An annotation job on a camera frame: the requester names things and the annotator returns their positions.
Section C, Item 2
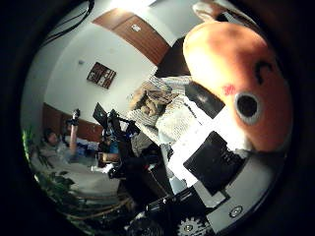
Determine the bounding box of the black camera rig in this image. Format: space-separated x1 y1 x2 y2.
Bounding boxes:
92 101 142 146

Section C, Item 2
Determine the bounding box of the brown bag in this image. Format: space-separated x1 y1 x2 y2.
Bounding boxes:
129 82 180 117

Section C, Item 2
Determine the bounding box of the green potted plant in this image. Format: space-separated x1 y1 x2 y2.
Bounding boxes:
22 127 132 230

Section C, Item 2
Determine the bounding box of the black hanging cable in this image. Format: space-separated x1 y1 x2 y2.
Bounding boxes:
40 0 96 47

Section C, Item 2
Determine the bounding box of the dark wall picture frame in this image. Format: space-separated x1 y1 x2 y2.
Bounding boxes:
86 61 117 90

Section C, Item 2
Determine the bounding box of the seated person in grey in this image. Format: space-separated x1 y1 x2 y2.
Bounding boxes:
38 109 99 168

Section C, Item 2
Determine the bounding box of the orange plush toy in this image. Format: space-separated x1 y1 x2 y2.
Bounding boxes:
182 1 294 153

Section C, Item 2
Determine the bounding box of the brown wooden door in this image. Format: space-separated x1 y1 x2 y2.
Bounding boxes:
92 8 171 67

